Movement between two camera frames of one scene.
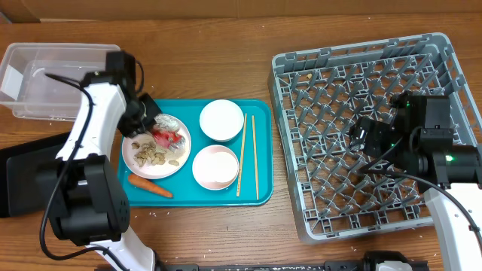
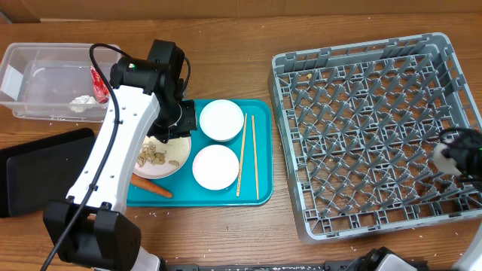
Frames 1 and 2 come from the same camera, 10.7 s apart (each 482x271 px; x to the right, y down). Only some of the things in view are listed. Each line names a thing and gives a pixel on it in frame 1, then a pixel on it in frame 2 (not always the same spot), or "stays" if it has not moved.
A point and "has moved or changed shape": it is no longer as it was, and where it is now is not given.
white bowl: x=221 y=120 stays
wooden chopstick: x=241 y=155 stays
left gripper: x=129 y=130 → x=190 y=123
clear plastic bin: x=42 y=80 stays
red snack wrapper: x=169 y=138 has moved or changed shape
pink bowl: x=215 y=167 stays
